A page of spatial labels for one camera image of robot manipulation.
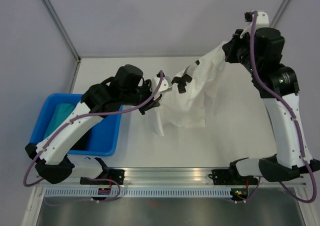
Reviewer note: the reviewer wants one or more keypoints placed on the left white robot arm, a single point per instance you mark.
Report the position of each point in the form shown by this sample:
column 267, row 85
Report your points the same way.
column 125, row 92

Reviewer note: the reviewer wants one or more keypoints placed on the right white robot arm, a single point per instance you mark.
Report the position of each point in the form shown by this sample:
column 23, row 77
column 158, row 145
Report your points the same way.
column 292, row 156

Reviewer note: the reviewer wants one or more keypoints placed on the aluminium mounting rail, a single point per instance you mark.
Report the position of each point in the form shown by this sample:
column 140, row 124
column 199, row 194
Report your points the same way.
column 132, row 175

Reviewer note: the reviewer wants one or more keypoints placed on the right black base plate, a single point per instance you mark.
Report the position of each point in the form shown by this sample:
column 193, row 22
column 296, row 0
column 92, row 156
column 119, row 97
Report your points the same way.
column 226, row 177

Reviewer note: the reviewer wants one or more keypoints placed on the black rolled t shirt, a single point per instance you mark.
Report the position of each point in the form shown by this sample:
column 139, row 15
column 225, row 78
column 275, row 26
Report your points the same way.
column 82, row 143

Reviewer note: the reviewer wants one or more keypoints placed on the aluminium frame post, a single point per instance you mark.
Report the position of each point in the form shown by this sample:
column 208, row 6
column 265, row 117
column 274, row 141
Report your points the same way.
column 279, row 13
column 61, row 29

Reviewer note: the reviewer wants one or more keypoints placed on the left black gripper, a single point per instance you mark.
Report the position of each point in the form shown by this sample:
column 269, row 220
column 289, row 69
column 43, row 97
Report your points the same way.
column 153, row 103

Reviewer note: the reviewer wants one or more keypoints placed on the right aluminium frame post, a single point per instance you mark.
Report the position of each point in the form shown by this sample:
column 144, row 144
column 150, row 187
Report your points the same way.
column 279, row 13

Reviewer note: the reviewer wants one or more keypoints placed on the teal rolled t shirt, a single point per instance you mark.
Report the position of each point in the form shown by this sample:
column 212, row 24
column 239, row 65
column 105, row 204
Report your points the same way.
column 61, row 112

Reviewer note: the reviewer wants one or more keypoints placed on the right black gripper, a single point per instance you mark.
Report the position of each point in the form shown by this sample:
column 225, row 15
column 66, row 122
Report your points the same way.
column 230, row 48

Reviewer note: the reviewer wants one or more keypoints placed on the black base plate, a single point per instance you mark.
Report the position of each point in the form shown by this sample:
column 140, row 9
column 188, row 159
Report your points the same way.
column 117, row 175
column 226, row 177

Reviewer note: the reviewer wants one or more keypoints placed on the white printed t shirt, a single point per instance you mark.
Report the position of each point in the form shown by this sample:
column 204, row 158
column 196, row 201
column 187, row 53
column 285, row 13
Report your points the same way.
column 184, row 105

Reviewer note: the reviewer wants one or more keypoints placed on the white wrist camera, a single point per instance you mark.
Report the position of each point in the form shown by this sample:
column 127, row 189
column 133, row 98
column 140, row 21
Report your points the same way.
column 162, row 84
column 261, row 21

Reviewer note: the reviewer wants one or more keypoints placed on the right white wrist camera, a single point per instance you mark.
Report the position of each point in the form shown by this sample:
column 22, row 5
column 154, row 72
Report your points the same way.
column 261, row 21

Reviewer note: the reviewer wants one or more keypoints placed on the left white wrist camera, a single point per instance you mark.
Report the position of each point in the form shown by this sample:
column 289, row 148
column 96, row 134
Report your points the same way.
column 162, row 84

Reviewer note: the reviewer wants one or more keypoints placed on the left aluminium frame post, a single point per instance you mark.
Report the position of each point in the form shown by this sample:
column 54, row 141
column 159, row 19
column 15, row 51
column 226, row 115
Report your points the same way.
column 61, row 29

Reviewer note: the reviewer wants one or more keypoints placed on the blue plastic bin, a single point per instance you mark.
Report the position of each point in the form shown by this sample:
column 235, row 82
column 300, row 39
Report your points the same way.
column 104, row 135

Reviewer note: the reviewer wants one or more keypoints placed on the white slotted cable duct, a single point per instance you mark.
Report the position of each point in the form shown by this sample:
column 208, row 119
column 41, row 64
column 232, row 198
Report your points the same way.
column 135, row 192

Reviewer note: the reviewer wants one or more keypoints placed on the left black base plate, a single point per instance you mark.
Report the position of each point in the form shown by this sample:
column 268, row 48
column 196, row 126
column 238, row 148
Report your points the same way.
column 117, row 175

